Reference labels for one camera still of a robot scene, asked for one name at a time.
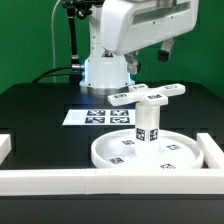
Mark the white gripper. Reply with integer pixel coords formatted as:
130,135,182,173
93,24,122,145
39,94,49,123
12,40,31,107
100,0,199,75

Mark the white cross-shaped table base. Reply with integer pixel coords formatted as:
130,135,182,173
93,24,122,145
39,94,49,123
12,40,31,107
108,83,185,107

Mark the white round table top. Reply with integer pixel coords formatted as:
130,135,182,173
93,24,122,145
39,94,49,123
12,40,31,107
91,129,204,170

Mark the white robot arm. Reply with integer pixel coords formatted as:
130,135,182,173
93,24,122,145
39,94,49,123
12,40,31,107
80,0,199,95

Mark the white marker sheet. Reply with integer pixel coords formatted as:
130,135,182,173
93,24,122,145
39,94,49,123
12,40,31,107
63,109,135,126

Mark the white U-shaped boundary fence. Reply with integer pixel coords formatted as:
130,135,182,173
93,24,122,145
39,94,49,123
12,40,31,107
0,133,224,196

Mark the black camera stand pole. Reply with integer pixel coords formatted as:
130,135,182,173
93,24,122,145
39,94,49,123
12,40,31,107
62,0,105,85

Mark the white cable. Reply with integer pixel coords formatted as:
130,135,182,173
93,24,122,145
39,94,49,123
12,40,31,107
50,0,64,84

